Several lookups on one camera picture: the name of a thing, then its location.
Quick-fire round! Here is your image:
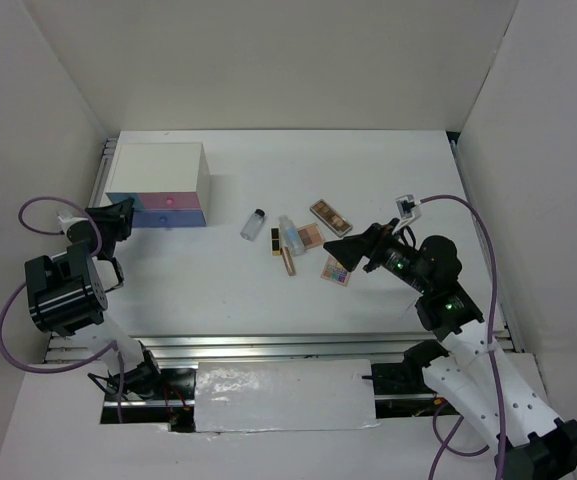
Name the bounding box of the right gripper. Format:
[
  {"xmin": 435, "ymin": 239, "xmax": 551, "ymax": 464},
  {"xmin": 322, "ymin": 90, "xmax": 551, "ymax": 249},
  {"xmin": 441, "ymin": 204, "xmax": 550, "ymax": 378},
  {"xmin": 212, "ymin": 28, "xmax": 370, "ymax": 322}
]
[{"xmin": 323, "ymin": 217, "xmax": 431, "ymax": 293}]

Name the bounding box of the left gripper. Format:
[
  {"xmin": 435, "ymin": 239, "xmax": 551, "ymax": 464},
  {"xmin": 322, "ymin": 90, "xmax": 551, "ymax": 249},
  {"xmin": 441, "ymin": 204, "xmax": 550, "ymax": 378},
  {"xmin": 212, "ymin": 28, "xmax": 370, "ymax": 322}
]
[{"xmin": 83, "ymin": 197, "xmax": 134, "ymax": 258}]

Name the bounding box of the light blue drawer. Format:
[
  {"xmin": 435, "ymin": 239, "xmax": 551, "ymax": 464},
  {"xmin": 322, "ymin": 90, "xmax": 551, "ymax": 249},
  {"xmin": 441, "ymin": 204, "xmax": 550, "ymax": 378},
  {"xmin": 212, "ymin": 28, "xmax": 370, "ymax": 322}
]
[{"xmin": 106, "ymin": 192, "xmax": 143, "ymax": 210}]

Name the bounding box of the pink drawer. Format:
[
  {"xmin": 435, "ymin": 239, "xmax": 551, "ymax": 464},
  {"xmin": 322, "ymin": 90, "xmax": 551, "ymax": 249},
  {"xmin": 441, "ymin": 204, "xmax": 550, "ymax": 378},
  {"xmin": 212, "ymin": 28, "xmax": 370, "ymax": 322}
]
[{"xmin": 138, "ymin": 192, "xmax": 202, "ymax": 211}]

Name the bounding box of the rose gold lipstick tube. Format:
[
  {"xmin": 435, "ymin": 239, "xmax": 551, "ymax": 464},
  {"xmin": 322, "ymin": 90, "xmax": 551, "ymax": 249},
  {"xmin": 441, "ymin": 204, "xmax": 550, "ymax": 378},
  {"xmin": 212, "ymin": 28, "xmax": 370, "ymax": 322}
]
[{"xmin": 281, "ymin": 247, "xmax": 296, "ymax": 276}]

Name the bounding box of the white drawer cabinet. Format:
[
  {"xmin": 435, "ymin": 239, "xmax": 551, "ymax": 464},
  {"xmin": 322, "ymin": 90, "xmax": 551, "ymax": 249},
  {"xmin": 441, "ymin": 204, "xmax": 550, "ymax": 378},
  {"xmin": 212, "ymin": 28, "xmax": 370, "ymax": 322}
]
[{"xmin": 104, "ymin": 143, "xmax": 211, "ymax": 223}]

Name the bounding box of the black gold lipstick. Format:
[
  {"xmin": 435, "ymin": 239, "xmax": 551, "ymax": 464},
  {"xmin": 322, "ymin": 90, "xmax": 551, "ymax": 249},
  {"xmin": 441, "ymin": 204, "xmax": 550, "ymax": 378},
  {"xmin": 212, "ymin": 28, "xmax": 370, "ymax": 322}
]
[{"xmin": 270, "ymin": 227, "xmax": 281, "ymax": 256}]

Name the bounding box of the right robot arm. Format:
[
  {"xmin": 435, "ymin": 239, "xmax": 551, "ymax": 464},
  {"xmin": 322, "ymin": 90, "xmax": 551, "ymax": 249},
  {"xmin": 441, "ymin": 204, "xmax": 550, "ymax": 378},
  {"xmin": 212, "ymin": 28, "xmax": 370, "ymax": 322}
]
[{"xmin": 323, "ymin": 223, "xmax": 577, "ymax": 479}]

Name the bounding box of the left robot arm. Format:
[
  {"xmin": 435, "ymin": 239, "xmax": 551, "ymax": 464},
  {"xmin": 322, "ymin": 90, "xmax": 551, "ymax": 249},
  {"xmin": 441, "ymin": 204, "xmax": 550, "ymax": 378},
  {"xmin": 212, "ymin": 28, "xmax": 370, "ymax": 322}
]
[{"xmin": 24, "ymin": 198, "xmax": 165, "ymax": 399}]

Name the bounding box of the colorful eyeshadow palette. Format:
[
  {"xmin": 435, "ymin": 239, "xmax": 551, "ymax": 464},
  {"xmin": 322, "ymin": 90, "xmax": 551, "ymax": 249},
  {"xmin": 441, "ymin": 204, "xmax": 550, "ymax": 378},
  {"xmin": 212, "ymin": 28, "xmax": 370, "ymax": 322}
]
[{"xmin": 320, "ymin": 255, "xmax": 351, "ymax": 286}]

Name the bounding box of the dark blue drawer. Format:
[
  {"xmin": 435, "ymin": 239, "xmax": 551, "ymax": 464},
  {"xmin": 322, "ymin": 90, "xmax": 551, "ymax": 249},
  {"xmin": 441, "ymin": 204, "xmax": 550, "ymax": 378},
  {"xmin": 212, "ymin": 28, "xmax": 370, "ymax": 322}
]
[{"xmin": 132, "ymin": 210, "xmax": 207, "ymax": 229}]

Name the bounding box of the four pan eyeshadow palette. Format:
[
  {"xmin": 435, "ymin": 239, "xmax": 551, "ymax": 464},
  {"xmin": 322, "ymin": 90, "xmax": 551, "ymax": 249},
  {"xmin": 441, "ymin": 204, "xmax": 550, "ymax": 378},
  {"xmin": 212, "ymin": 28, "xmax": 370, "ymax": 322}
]
[{"xmin": 297, "ymin": 223, "xmax": 325, "ymax": 250}]

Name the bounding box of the long brown eyeshadow palette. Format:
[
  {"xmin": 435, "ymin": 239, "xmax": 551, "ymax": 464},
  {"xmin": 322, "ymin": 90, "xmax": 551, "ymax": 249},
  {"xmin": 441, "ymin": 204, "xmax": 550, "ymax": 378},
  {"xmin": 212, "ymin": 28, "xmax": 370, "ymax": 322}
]
[{"xmin": 309, "ymin": 199, "xmax": 352, "ymax": 238}]

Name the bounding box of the clear bottle blue label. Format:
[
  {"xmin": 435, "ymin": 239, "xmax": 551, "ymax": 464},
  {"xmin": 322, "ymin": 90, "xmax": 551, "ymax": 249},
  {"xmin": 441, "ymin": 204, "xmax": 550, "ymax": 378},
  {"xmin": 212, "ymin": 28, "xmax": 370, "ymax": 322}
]
[{"xmin": 279, "ymin": 215, "xmax": 305, "ymax": 256}]

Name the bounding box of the small clear bottle black cap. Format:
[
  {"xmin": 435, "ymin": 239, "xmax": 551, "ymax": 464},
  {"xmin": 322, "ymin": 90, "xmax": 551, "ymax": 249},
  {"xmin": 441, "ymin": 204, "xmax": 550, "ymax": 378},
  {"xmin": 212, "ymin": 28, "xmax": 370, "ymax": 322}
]
[{"xmin": 240, "ymin": 209, "xmax": 266, "ymax": 241}]

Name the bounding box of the white foam board cover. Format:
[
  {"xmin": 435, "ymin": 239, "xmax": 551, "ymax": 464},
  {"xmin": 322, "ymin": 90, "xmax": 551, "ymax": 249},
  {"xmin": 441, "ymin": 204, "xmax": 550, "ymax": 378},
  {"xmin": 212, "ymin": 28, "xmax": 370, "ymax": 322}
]
[{"xmin": 194, "ymin": 359, "xmax": 378, "ymax": 433}]

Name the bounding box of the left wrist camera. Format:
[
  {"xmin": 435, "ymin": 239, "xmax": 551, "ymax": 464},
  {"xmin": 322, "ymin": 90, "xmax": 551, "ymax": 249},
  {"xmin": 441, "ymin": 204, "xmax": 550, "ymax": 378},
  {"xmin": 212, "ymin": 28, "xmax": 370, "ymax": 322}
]
[{"xmin": 57, "ymin": 210, "xmax": 87, "ymax": 235}]

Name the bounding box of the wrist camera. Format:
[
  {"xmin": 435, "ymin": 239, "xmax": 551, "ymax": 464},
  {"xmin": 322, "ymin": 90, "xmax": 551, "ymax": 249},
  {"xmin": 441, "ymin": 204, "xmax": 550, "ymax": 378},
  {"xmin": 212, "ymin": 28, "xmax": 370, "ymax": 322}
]
[
  {"xmin": 395, "ymin": 194, "xmax": 421, "ymax": 228},
  {"xmin": 57, "ymin": 210, "xmax": 87, "ymax": 235}
]

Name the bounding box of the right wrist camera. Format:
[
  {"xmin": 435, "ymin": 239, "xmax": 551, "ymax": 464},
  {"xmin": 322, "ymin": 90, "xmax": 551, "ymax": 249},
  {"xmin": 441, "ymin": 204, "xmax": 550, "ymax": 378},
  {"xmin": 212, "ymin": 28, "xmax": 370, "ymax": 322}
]
[{"xmin": 395, "ymin": 194, "xmax": 421, "ymax": 228}]

